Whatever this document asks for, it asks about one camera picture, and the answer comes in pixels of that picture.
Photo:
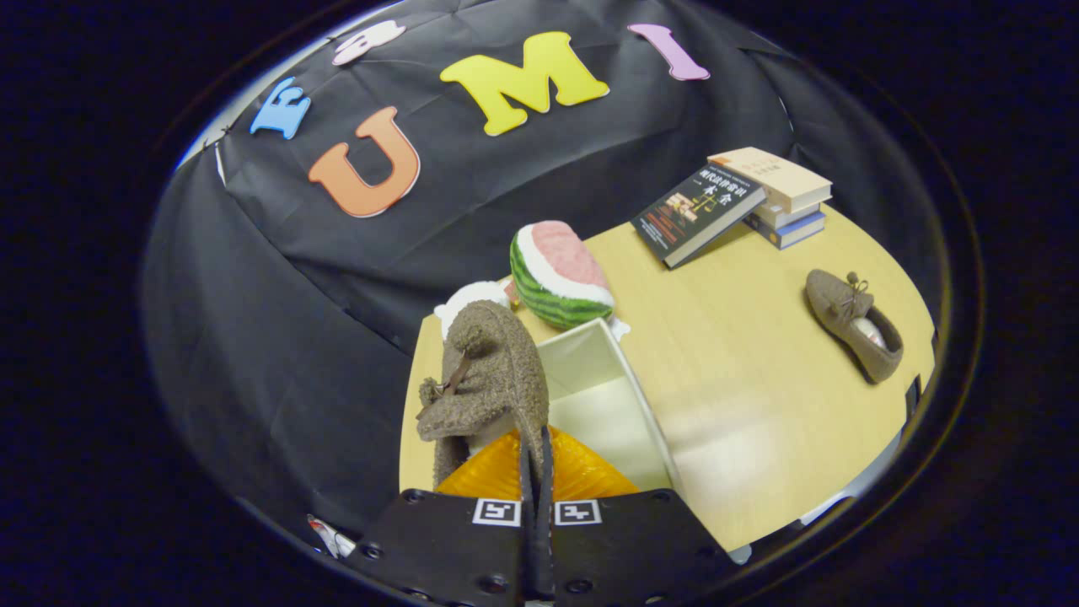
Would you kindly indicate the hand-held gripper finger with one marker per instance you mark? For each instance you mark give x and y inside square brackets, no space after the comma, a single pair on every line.
[546,548]
[528,548]

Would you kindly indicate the brown fuzzy shoe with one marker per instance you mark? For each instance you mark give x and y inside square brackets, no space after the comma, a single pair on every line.
[847,316]
[493,371]

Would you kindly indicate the beige fabric storage box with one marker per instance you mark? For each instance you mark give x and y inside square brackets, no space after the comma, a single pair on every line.
[590,371]

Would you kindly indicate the white plush toy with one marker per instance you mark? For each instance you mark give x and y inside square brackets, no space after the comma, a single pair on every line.
[472,295]

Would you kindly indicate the watermelon slice plush toy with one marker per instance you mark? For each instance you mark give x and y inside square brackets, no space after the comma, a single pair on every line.
[560,274]

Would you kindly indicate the black cover book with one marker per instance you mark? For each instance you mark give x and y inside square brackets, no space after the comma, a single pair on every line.
[695,215]

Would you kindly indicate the black table clamp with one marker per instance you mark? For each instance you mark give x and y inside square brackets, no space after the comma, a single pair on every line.
[913,400]

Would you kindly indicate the blue cover book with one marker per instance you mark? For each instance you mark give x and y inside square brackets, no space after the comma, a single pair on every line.
[792,232]

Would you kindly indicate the grey spine book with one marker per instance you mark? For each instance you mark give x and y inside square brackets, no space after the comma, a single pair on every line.
[788,215]

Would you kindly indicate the beige cover book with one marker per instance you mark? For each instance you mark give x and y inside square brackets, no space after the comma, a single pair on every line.
[771,177]

